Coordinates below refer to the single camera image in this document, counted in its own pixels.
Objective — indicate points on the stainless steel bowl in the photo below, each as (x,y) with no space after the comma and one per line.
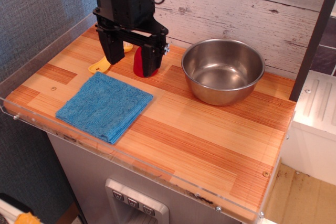
(222,71)

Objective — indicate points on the white toy sink unit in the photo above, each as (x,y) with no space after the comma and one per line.
(309,146)

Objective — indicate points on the dark right vertical post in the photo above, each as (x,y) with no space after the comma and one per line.
(319,28)

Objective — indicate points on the grey toy fridge cabinet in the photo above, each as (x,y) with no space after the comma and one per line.
(87,173)

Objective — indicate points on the blue towel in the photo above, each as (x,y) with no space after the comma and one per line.
(104,107)

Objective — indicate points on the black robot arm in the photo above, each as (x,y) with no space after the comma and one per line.
(132,21)

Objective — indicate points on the clear acrylic table guard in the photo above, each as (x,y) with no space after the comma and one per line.
(226,157)

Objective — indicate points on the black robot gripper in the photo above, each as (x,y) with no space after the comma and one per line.
(134,22)

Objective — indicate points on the yellow dish brush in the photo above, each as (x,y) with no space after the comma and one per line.
(103,65)

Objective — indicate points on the silver dispenser button panel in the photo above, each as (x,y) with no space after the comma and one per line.
(130,206)

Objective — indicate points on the red plastic pepper toy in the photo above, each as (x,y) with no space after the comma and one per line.
(137,65)

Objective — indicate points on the yellow object bottom left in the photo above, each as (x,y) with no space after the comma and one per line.
(27,218)

